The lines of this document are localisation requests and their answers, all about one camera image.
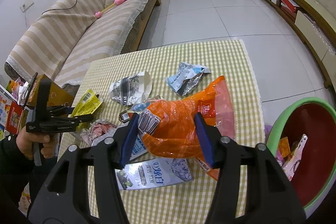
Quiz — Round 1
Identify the pink toy wand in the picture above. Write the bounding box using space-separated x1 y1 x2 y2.
95 0 128 19

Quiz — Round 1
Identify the red bin green rim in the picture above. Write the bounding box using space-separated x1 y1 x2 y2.
266 97 335 218

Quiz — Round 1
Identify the blue silver foil wrapper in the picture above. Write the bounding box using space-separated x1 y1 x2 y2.
165 62 211 97

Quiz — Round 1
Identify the beige striped sofa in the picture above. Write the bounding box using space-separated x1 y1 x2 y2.
3 0 157 88

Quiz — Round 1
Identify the orange plastic snack bag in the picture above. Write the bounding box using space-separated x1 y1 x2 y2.
138 76 235 180

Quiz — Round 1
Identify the wooden side table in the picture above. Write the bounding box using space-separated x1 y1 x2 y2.
27 75 74 107

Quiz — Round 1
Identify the long wooden tv cabinet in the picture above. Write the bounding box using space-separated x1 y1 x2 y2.
266 0 335 88

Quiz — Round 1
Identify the person left hand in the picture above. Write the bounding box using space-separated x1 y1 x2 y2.
16 127 58 160

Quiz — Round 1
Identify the blue white toothpaste box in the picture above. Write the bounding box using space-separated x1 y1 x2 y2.
115 157 194 190

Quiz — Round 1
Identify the pale pink wrapper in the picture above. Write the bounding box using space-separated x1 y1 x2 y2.
282 134 308 181

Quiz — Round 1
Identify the dark brown box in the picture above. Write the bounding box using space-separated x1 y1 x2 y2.
118 110 134 123

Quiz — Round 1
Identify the pinkish brown wrapper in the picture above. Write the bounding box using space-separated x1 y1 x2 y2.
80 119 117 146

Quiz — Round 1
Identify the yellow white package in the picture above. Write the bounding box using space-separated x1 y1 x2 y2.
71 89 104 118

